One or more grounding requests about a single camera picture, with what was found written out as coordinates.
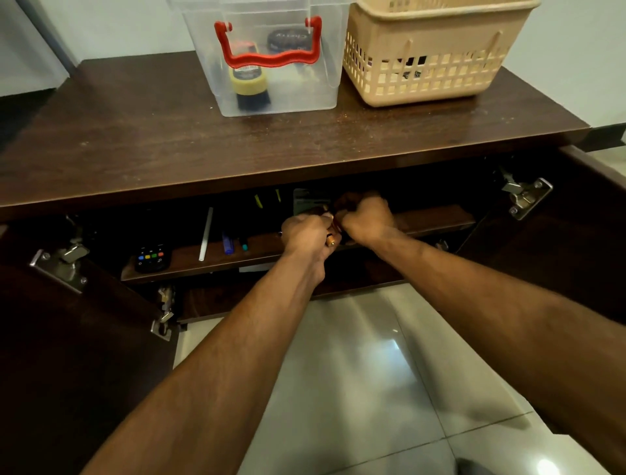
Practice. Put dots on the green paper packet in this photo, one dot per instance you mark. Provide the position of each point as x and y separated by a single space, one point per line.
309 201

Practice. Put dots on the black remote control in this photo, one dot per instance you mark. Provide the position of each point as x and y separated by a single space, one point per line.
153 257

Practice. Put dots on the person's left hand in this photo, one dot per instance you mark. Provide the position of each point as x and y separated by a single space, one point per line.
308 243

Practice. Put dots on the white pen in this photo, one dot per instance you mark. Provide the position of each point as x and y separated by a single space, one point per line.
205 235

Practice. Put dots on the person's right hand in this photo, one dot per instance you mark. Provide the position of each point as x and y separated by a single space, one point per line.
367 220

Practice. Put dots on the person's right forearm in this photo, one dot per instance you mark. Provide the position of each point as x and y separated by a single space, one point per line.
518 333

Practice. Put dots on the small black round cap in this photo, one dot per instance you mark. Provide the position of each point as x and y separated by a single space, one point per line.
415 67

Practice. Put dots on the black orange shoe brush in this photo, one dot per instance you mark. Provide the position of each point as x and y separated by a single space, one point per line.
250 83

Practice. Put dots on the small brass cylinder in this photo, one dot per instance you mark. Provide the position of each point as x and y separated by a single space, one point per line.
331 240

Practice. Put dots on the person's left forearm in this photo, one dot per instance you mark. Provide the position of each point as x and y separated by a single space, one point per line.
215 382

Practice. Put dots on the dark brown wooden cabinet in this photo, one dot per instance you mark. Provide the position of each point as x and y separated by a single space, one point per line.
147 127

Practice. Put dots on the clear plastic storage box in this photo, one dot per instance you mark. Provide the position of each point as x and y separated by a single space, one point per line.
196 59

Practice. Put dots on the black round polish tin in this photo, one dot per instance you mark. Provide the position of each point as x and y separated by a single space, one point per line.
291 40

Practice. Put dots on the beige plastic basket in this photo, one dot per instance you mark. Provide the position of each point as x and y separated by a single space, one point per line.
440 54

